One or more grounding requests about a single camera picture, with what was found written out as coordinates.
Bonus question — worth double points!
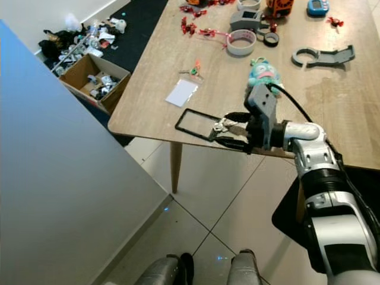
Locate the black floor mat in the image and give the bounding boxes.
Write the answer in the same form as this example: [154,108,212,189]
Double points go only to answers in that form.
[272,163,380,280]

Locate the open cardboard box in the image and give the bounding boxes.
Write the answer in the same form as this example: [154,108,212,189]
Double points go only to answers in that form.
[59,53,131,115]

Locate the white tape roll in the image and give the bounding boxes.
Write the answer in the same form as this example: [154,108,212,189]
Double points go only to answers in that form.
[227,28,257,57]

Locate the dark carpet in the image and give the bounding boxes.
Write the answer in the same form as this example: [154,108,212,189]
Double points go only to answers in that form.
[95,0,170,75]

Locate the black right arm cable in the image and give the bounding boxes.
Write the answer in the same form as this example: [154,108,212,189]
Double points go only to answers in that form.
[270,83,314,124]

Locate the keys with silver clasp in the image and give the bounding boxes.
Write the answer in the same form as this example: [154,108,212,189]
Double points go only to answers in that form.
[212,118,250,136]

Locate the small black tape roll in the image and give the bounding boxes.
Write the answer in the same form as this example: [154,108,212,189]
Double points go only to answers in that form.
[263,31,280,46]

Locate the black rectangular frame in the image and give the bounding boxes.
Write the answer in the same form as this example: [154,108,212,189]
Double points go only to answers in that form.
[176,109,223,142]

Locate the white cup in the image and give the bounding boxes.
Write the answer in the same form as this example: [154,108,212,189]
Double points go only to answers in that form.
[237,0,262,11]

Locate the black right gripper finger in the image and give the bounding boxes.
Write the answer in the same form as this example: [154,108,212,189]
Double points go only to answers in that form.
[226,111,262,124]
[216,136,257,153]

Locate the grey left robot foot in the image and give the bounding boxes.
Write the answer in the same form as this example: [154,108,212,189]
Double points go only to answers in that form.
[134,254,194,285]

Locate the grey ring bracket part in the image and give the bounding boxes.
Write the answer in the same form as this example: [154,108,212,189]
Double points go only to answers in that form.
[292,46,356,68]

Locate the grey right robot foot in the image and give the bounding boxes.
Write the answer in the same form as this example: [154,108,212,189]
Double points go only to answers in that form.
[227,250,262,285]

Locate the orange black device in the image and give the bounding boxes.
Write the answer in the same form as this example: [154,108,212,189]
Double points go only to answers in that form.
[266,0,295,17]

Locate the teal plush toy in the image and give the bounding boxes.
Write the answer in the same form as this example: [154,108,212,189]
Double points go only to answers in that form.
[248,58,281,90]

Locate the grey robot foot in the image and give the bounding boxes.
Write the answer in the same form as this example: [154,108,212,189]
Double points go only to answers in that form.
[227,250,262,285]
[134,254,194,285]

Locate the small orange green tag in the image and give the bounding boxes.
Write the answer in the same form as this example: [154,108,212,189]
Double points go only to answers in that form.
[178,58,202,78]

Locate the wooden table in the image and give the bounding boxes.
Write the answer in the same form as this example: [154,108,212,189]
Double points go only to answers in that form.
[108,0,380,224]

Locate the pile of mixed clutter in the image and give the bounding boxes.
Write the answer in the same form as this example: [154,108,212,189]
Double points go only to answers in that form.
[39,15,128,66]

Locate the blue device with screen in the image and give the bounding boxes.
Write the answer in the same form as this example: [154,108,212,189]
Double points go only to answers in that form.
[308,0,330,15]

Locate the white card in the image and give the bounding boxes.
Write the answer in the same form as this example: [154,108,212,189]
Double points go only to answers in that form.
[165,79,199,107]

